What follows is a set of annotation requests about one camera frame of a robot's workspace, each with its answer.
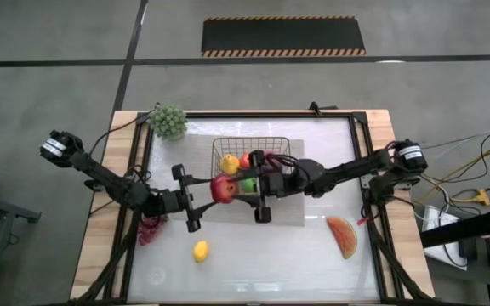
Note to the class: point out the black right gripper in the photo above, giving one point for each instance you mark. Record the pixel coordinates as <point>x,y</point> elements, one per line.
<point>279,183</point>

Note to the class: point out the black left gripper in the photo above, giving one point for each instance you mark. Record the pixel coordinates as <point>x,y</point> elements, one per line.
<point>177,202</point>

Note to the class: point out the green apple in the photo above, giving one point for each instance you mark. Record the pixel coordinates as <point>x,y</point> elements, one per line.
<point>249,185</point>

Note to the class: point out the red apple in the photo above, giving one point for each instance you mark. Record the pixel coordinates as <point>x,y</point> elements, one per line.
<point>221,191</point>
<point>245,160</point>

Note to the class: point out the yellow pear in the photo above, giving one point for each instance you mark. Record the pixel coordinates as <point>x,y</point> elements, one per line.
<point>229,165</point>

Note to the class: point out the yellow lemon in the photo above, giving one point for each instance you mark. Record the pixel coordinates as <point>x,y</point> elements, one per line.
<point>201,251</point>

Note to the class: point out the purple grape bunch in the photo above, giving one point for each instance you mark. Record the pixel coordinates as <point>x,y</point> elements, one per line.
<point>147,234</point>

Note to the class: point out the watermelon slice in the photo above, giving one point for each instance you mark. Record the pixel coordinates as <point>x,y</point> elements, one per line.
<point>343,236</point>

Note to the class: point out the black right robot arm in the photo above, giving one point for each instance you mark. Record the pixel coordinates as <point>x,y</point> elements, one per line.
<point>347,170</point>

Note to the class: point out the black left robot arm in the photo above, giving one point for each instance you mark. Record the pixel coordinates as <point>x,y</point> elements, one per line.
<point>109,180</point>

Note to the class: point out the grey woven placemat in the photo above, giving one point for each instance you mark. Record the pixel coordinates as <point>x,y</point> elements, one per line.
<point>279,212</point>

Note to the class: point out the green grape bunch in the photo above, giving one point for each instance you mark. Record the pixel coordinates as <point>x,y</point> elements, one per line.
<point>168,122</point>

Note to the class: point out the black clamp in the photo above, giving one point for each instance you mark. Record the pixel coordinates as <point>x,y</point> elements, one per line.
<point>315,107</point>

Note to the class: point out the small red clip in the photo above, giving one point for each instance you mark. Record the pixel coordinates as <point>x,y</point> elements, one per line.
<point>361,221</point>

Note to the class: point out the black hazard-striped floor mat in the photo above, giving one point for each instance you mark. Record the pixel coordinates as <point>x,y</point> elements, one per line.
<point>283,36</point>

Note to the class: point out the yellow power connector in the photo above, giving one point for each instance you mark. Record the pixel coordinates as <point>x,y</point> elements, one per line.
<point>479,197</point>

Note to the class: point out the black aluminium table frame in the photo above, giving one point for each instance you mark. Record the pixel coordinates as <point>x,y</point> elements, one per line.
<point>270,115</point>

